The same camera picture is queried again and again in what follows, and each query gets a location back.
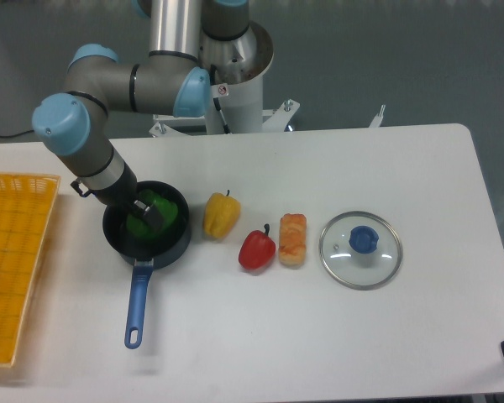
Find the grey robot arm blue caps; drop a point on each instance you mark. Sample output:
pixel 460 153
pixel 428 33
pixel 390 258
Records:
pixel 178 80

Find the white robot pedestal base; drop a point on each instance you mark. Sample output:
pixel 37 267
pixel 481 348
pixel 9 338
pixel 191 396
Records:
pixel 225 93

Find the glass lid blue knob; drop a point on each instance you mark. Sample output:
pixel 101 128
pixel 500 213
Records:
pixel 360 250

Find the green bell pepper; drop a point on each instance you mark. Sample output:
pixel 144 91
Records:
pixel 167 209

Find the yellow bell pepper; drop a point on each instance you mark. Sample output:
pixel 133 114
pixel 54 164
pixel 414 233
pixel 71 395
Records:
pixel 221 213

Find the dark pot blue handle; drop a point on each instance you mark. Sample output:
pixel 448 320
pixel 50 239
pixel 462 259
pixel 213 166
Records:
pixel 147 254

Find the red bell pepper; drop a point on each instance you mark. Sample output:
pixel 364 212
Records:
pixel 257 250

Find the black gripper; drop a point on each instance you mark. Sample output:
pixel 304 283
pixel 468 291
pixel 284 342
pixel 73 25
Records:
pixel 122 194

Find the toasted bread loaf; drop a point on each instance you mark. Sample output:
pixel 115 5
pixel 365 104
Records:
pixel 292 239

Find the yellow plastic basket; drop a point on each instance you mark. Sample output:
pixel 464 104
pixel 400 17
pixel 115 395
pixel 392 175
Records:
pixel 26 205

